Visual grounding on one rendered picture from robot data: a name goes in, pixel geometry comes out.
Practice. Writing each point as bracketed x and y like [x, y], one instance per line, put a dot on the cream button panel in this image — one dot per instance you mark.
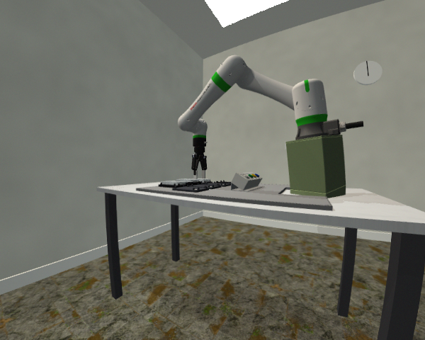
[242, 182]

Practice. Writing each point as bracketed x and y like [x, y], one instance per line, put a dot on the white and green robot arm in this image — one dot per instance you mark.
[306, 98]

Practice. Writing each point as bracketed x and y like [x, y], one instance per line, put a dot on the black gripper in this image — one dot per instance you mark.
[199, 156]

